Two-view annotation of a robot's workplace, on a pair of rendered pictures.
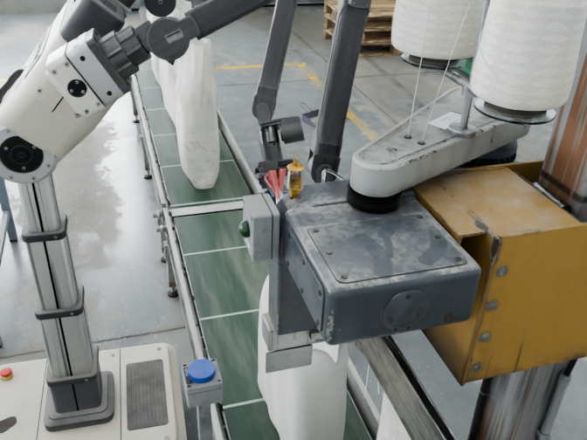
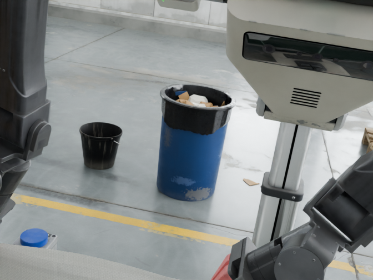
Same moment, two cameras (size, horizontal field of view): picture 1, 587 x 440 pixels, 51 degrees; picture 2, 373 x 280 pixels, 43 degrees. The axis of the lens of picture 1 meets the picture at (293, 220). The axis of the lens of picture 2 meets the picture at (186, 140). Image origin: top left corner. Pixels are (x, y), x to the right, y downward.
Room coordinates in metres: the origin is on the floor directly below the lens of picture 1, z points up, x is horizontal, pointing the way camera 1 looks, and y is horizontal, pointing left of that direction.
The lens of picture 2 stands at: (1.65, -0.49, 1.49)
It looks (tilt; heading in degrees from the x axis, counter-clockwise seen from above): 22 degrees down; 116
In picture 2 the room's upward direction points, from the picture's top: 8 degrees clockwise
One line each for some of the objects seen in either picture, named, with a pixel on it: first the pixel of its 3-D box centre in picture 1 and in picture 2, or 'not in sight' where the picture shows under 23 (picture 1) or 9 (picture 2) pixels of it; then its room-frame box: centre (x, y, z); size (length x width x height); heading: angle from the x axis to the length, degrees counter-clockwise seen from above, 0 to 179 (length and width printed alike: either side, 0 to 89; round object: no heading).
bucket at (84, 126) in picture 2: not in sight; (100, 146); (-0.21, 2.02, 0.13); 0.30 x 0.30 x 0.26
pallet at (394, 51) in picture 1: (384, 38); not in sight; (6.89, -0.93, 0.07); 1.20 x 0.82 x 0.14; 106
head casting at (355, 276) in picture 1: (362, 287); not in sight; (0.82, -0.12, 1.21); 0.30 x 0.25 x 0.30; 18
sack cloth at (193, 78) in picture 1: (196, 104); not in sight; (2.87, 0.50, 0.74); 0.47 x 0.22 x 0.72; 16
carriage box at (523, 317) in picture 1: (521, 263); not in sight; (0.96, -0.43, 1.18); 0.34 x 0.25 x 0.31; 108
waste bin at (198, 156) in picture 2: not in sight; (191, 143); (0.44, 2.12, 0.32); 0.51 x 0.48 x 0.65; 108
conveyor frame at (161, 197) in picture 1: (182, 125); not in sight; (3.54, 0.71, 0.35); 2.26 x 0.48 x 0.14; 18
